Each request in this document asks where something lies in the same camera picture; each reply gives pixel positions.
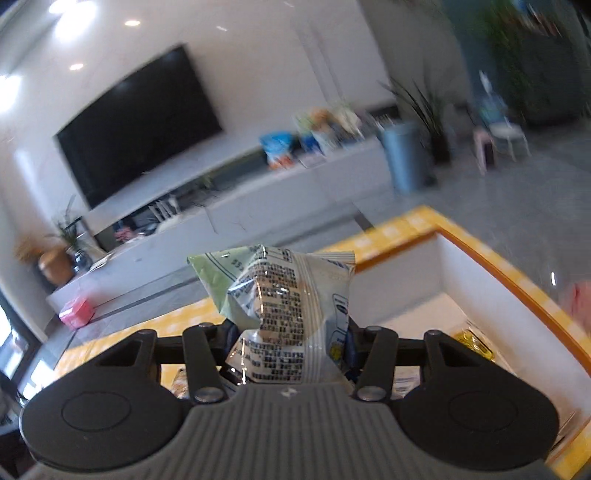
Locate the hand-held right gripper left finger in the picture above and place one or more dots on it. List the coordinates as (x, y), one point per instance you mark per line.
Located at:
(198, 360)

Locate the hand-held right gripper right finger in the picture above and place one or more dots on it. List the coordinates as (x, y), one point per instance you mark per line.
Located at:
(381, 355)

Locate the orange cardboard box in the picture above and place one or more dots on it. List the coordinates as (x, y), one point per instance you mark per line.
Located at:
(415, 286)

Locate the green snack packet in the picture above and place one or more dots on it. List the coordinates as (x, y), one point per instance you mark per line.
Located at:
(277, 314)

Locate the gold wrapped snack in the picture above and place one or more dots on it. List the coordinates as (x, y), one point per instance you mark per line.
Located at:
(472, 342)

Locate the yellow checked tablecloth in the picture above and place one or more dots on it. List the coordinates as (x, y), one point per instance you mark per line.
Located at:
(397, 226)

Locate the pink box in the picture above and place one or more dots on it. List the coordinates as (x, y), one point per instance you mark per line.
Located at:
(77, 312)

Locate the dark vase with plant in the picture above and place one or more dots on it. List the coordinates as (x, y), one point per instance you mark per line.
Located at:
(79, 249)

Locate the brown vase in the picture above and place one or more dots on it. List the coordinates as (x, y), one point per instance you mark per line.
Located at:
(55, 267)

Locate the white television console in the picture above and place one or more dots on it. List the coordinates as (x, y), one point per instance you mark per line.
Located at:
(277, 194)

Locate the blue grey trash bin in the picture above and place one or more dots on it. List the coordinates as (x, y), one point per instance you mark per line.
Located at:
(405, 157)

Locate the pink cloth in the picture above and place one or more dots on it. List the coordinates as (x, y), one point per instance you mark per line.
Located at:
(579, 300)

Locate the blue snack bag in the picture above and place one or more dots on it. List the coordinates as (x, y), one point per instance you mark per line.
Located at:
(277, 150)

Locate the snack packets on console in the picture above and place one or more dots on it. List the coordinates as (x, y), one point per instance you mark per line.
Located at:
(330, 127)

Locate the black television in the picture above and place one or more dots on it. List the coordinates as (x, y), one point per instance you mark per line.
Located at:
(138, 129)

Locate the tall potted plant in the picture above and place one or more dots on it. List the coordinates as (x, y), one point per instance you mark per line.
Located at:
(425, 115)

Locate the white round stool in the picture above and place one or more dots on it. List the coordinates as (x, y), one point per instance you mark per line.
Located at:
(508, 134)

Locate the water jug with pump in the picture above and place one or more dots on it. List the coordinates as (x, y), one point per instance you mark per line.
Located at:
(491, 99)

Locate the ivy plant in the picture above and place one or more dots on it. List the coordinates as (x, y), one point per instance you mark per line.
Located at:
(505, 50)

